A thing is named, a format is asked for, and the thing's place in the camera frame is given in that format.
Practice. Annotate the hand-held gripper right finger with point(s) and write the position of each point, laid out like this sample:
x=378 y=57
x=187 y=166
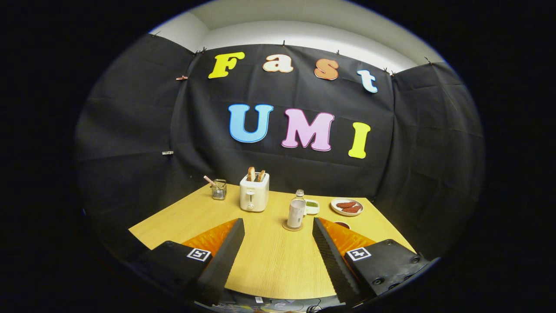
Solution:
x=332 y=265

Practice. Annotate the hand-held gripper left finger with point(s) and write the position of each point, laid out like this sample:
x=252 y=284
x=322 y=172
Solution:
x=223 y=265

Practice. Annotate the beige cup with pink inside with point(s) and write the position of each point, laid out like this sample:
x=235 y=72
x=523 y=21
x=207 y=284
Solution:
x=342 y=224

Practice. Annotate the clear plastic juice bottle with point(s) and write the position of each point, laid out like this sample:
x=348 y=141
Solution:
x=296 y=215

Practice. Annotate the wooden table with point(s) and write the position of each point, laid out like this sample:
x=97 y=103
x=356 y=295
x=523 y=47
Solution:
x=269 y=261

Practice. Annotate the round white plate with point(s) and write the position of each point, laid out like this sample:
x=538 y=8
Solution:
x=335 y=208

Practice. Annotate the red meat piece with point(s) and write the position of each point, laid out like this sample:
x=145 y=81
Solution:
x=345 y=204
x=352 y=209

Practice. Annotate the white divided seed dish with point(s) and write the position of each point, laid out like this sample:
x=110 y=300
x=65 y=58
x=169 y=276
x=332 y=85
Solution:
x=312 y=205

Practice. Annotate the white toaster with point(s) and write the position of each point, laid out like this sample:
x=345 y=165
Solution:
x=254 y=195

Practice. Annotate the pink straw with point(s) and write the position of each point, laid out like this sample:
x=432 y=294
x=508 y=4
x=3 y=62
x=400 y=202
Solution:
x=209 y=180

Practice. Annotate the toast slice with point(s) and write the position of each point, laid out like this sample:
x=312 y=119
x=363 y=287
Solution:
x=261 y=176
x=251 y=174

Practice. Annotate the black backdrop cloth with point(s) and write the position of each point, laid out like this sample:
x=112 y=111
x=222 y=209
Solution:
x=304 y=174

